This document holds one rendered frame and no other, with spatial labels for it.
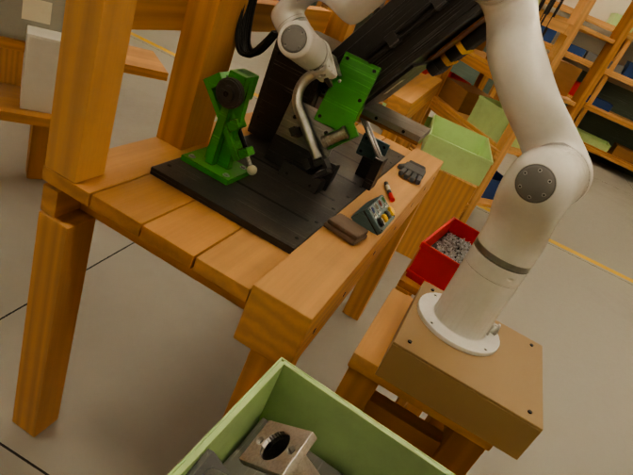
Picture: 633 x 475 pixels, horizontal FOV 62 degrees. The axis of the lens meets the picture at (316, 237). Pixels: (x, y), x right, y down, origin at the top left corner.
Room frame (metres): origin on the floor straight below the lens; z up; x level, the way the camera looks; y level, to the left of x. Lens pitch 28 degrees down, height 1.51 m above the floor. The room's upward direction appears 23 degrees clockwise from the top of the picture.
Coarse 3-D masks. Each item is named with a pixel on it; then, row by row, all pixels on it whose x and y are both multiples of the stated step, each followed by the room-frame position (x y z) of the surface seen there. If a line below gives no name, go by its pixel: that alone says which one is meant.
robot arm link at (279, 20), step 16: (288, 0) 1.27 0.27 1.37; (304, 0) 1.28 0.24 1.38; (320, 0) 1.25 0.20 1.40; (336, 0) 1.22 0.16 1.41; (352, 0) 1.21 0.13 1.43; (368, 0) 1.20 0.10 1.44; (384, 0) 1.22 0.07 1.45; (272, 16) 1.29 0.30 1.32; (288, 16) 1.28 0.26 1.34; (304, 16) 1.30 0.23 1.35; (352, 16) 1.22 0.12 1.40
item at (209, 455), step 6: (210, 450) 0.42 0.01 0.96; (204, 456) 0.42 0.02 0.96; (210, 456) 0.42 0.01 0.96; (216, 456) 0.42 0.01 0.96; (198, 462) 0.41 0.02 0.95; (204, 462) 0.41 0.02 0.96; (210, 462) 0.41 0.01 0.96; (216, 462) 0.42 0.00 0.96; (192, 468) 0.40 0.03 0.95; (198, 468) 0.40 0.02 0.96; (204, 468) 0.41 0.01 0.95; (216, 468) 0.42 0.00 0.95; (222, 468) 0.42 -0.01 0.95; (186, 474) 0.39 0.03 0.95; (192, 474) 0.39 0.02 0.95; (198, 474) 0.40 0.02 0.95; (228, 474) 0.42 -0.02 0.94
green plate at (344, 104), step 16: (352, 64) 1.54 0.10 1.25; (368, 64) 1.54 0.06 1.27; (336, 80) 1.53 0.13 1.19; (352, 80) 1.53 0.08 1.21; (368, 80) 1.53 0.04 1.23; (336, 96) 1.52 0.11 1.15; (352, 96) 1.52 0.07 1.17; (320, 112) 1.51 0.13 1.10; (336, 112) 1.51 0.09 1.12; (352, 112) 1.50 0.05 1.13; (336, 128) 1.49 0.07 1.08
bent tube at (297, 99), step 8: (336, 64) 1.54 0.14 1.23; (304, 80) 1.51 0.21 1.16; (312, 80) 1.52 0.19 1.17; (296, 88) 1.50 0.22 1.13; (304, 88) 1.51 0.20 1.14; (296, 96) 1.50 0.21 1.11; (296, 104) 1.49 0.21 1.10; (296, 112) 1.48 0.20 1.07; (304, 112) 1.49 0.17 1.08; (304, 120) 1.47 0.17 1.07; (304, 128) 1.46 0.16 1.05; (304, 136) 1.46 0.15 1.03; (312, 136) 1.46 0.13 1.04; (312, 144) 1.45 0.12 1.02; (312, 152) 1.44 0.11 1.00
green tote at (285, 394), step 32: (256, 384) 0.56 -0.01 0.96; (288, 384) 0.61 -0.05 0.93; (320, 384) 0.61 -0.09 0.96; (224, 416) 0.48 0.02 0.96; (256, 416) 0.60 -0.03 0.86; (288, 416) 0.61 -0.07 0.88; (320, 416) 0.59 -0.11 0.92; (352, 416) 0.58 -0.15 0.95; (224, 448) 0.50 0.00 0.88; (320, 448) 0.59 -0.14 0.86; (352, 448) 0.58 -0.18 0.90; (384, 448) 0.57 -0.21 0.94; (416, 448) 0.57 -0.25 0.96
